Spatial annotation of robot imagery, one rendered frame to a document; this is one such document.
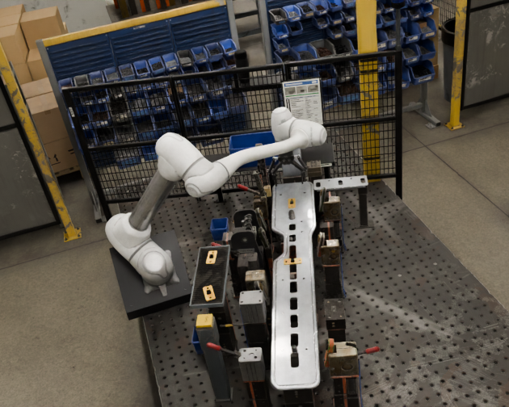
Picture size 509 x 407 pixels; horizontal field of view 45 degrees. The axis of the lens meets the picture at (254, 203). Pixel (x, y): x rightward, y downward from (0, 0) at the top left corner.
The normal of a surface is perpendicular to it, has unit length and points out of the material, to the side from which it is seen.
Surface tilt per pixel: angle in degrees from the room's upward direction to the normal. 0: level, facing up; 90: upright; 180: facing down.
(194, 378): 0
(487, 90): 91
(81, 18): 90
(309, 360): 0
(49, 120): 88
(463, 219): 0
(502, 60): 90
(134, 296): 41
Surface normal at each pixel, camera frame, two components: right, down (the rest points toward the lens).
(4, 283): -0.14, -0.81
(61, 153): 0.40, 0.47
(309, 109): -0.04, 0.58
